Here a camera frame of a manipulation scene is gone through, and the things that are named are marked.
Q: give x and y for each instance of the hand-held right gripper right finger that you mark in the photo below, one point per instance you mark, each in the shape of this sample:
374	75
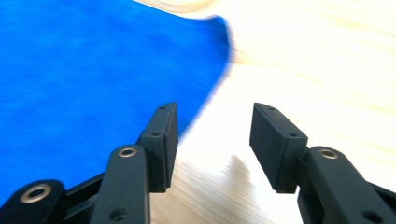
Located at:
274	146

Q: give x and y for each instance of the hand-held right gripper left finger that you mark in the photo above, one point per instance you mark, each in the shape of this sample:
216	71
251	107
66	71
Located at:
160	146

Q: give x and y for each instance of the blue cloth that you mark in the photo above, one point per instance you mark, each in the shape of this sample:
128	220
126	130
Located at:
93	87

